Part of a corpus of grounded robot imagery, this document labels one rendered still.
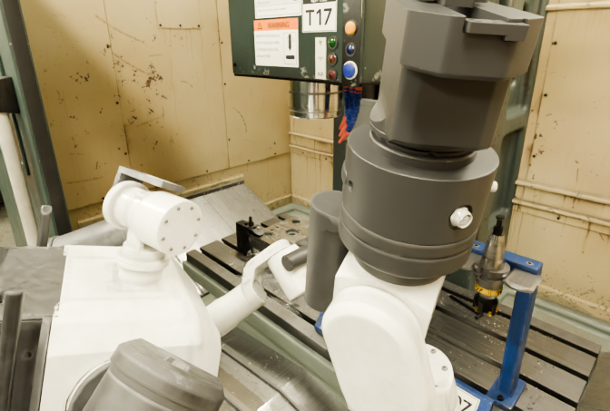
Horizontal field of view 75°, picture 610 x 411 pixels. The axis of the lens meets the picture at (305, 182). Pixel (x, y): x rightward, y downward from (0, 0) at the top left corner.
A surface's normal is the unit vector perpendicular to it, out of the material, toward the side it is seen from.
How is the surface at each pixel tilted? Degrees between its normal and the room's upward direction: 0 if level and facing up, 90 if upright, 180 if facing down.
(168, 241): 93
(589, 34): 90
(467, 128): 99
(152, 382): 48
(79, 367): 78
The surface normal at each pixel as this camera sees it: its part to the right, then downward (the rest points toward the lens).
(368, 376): -0.47, 0.41
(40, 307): 0.20, -0.97
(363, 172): -0.85, 0.22
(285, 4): -0.71, 0.25
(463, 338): -0.01, -0.94
